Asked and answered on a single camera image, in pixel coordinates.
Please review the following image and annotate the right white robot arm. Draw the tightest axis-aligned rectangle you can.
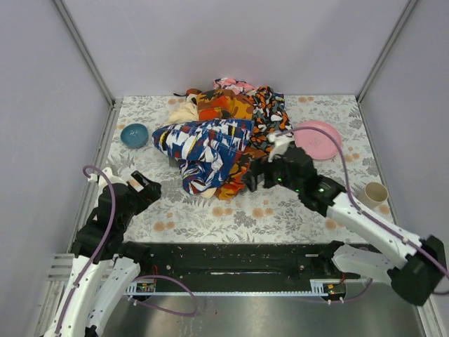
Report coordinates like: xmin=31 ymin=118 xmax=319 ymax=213
xmin=243 ymin=147 xmax=448 ymax=306

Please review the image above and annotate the cream cloth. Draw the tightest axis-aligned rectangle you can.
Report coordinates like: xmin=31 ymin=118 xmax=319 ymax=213
xmin=165 ymin=102 xmax=199 ymax=126

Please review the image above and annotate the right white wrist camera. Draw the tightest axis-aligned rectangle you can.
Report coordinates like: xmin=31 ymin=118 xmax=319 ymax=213
xmin=267 ymin=132 xmax=294 ymax=163

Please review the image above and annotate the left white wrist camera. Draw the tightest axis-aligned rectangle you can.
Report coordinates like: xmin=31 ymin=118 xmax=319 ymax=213
xmin=83 ymin=166 xmax=127 ymax=189

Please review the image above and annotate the orange camouflage cloth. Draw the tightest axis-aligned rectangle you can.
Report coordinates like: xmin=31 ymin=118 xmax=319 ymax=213
xmin=186 ymin=88 xmax=267 ymax=200

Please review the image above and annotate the blue ceramic bowl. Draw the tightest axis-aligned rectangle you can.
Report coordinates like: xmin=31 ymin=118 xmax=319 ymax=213
xmin=120 ymin=123 xmax=149 ymax=149

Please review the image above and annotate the pink plastic plate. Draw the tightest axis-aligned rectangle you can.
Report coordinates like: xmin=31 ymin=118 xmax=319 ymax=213
xmin=294 ymin=120 xmax=342 ymax=161

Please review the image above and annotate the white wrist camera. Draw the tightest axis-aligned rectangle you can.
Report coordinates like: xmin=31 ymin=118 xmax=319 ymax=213
xmin=83 ymin=166 xmax=127 ymax=189
xmin=267 ymin=132 xmax=294 ymax=163

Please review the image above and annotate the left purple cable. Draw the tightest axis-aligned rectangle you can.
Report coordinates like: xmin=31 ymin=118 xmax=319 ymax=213
xmin=52 ymin=164 xmax=197 ymax=337

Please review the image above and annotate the beige paper cup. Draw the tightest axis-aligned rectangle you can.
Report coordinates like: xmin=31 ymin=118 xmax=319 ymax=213
xmin=357 ymin=182 xmax=389 ymax=209

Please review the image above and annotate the blue white patterned cloth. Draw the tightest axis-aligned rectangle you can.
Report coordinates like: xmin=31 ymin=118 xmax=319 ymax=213
xmin=152 ymin=119 xmax=253 ymax=194

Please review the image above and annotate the floral table mat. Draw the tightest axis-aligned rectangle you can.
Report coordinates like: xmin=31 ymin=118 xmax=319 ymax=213
xmin=107 ymin=95 xmax=380 ymax=244

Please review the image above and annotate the pink patterned cloth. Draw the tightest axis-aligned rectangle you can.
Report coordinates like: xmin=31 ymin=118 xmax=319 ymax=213
xmin=213 ymin=77 xmax=256 ymax=95

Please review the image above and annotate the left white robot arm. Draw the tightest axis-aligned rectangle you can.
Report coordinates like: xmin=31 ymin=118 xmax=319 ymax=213
xmin=45 ymin=166 xmax=161 ymax=336

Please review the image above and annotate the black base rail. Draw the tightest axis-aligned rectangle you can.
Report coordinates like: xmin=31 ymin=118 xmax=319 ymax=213
xmin=142 ymin=243 xmax=343 ymax=294

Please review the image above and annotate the black orange patterned cloth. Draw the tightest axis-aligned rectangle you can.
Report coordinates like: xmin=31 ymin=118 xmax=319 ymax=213
xmin=249 ymin=86 xmax=292 ymax=154

